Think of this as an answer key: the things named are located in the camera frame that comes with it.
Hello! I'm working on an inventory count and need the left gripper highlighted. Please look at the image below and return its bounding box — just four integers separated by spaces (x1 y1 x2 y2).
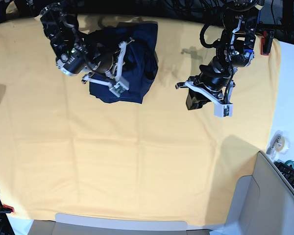
175 75 236 110

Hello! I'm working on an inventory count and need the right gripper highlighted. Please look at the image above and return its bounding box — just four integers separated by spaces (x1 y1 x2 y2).
81 37 135 87

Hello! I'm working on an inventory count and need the navy blue long-sleeve shirt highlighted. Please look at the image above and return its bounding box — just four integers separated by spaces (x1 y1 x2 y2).
89 23 158 104

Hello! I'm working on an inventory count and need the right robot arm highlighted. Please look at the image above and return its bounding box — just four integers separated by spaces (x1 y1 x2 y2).
40 1 134 90

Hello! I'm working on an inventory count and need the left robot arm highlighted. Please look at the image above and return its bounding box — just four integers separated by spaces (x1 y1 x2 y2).
175 0 263 118

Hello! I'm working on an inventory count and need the yellow table cloth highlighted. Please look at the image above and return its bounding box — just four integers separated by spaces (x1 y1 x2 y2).
0 18 281 226

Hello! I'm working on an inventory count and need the red clamp top right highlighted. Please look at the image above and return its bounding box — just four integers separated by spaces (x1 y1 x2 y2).
261 29 274 56

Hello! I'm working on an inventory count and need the red clamp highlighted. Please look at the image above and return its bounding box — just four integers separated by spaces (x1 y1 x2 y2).
261 29 274 56
0 205 14 213

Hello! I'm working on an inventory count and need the clear tape dispenser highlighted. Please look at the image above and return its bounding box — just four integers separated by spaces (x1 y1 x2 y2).
266 130 290 157

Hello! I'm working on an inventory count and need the green tape roll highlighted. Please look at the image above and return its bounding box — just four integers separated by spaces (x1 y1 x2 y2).
285 160 294 168

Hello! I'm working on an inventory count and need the red clamp bottom left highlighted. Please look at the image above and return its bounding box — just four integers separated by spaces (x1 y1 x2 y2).
0 205 14 213

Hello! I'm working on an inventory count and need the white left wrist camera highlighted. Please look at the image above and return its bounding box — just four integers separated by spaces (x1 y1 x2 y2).
214 103 233 118

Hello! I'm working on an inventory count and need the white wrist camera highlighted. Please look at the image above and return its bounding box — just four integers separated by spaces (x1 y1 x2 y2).
214 103 233 118
108 78 129 97

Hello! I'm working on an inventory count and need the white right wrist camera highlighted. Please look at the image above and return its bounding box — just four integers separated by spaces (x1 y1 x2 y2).
108 78 129 97

